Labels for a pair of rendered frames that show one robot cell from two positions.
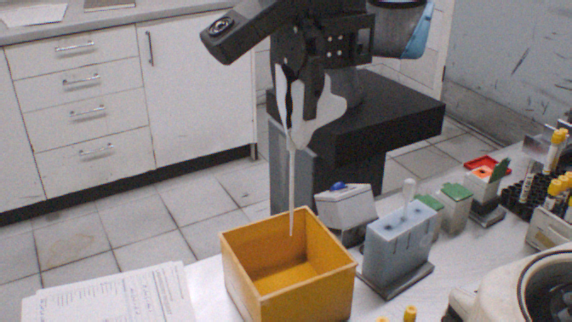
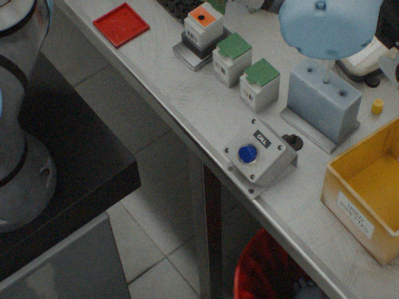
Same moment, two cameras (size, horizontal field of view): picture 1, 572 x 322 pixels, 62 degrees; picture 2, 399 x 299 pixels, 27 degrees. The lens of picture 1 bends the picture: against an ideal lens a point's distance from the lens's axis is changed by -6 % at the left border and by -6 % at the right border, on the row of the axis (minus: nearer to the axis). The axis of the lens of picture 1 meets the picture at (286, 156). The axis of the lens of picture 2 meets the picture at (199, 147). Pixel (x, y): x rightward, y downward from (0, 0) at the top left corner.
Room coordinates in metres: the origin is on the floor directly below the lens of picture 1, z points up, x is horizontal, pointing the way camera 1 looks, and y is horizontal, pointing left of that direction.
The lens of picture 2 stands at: (0.78, 0.50, 1.91)
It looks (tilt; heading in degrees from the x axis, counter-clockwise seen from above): 58 degrees down; 264
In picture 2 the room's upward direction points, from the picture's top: 3 degrees counter-clockwise
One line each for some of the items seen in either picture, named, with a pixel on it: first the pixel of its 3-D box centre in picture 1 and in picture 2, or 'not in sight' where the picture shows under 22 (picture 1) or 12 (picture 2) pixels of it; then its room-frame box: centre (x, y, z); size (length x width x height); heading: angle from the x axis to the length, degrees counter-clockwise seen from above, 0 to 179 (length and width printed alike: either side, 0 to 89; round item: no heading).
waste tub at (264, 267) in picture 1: (285, 276); (390, 190); (0.47, 0.00, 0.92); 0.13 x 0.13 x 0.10; 27
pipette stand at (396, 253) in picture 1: (398, 246); (322, 102); (0.53, -0.16, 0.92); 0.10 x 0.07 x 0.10; 126
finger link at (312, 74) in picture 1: (306, 76); not in sight; (0.46, -0.02, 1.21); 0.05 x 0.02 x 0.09; 27
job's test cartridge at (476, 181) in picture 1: (480, 188); (204, 29); (0.68, -0.33, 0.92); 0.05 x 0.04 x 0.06; 31
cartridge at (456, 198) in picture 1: (451, 206); (232, 60); (0.64, -0.27, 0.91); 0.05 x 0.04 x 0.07; 29
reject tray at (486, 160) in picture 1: (488, 168); (121, 25); (0.81, -0.40, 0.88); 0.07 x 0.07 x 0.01; 29
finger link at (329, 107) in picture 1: (321, 112); not in sight; (0.47, -0.04, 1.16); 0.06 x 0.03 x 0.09; 117
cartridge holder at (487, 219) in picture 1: (477, 201); (204, 40); (0.68, -0.33, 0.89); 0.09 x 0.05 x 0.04; 32
